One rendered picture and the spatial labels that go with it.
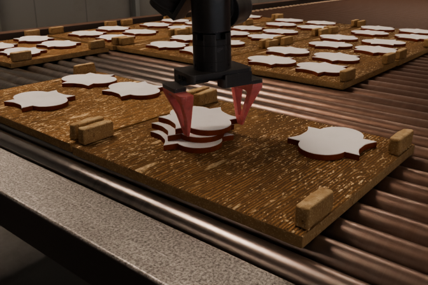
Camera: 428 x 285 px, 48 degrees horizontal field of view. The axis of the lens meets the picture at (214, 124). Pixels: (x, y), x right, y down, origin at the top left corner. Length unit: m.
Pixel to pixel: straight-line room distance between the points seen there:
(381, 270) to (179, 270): 0.20
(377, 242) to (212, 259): 0.18
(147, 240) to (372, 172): 0.32
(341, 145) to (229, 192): 0.22
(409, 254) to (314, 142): 0.26
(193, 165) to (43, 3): 3.11
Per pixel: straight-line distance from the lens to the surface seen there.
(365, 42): 1.75
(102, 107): 0.97
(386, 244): 0.57
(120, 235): 0.57
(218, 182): 0.63
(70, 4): 3.81
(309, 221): 0.53
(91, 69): 1.27
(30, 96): 1.06
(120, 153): 0.73
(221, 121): 0.77
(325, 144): 0.74
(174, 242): 0.55
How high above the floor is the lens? 1.21
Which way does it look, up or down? 19 degrees down
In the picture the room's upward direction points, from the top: straight up
